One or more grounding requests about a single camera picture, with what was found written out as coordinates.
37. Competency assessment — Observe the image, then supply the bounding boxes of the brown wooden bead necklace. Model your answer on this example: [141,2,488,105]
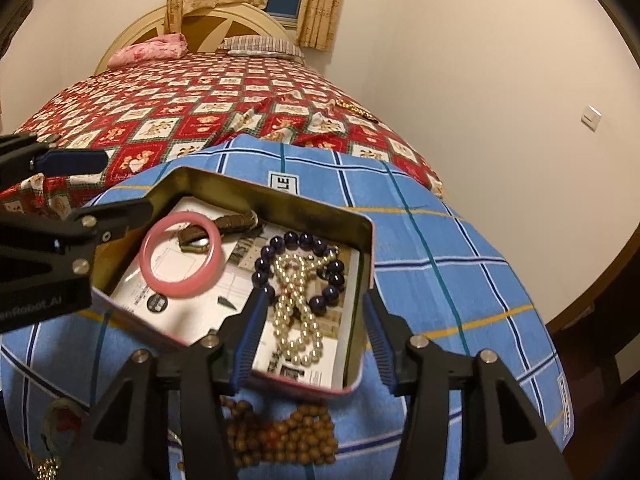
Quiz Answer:
[177,393,341,470]

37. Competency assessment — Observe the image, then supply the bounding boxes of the gold bead chain bracelet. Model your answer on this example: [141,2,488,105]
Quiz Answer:
[29,454,64,480]

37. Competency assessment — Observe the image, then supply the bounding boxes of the white pearl necklace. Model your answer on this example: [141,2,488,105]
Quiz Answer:
[267,250,339,366]

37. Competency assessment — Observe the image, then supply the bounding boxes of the pink bangle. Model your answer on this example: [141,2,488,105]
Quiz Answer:
[138,210,224,299]

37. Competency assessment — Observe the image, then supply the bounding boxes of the brown strap wristwatch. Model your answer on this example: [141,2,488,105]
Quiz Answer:
[177,210,259,254]

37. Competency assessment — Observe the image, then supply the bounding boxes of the pink metal tin box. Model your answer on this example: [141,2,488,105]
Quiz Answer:
[93,167,374,399]

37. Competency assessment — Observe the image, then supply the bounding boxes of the purple bead bracelet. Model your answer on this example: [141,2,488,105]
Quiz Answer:
[252,230,347,317]

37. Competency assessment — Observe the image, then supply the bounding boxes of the red patterned bedspread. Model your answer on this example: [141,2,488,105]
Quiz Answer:
[1,53,442,217]

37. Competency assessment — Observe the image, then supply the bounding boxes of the blue plaid cushion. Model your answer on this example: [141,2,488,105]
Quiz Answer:
[1,134,575,466]

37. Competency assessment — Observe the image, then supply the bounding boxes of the pink floral pillow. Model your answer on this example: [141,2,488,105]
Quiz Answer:
[107,32,188,70]

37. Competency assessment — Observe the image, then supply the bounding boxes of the cream wooden headboard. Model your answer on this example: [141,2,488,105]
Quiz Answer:
[94,3,294,75]

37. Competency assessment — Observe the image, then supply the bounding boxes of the striped pillow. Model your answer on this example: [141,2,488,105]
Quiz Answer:
[219,35,304,58]

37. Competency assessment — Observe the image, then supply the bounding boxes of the gold beads on bed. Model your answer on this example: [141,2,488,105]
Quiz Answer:
[335,100,378,124]

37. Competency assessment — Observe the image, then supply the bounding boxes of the right beige curtain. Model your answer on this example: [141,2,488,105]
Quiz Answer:
[296,0,343,52]

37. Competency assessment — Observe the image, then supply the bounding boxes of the brown door frame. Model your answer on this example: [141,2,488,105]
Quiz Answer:
[546,226,640,336]

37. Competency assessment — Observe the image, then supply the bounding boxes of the white wall switch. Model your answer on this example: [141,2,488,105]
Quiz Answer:
[580,105,602,132]

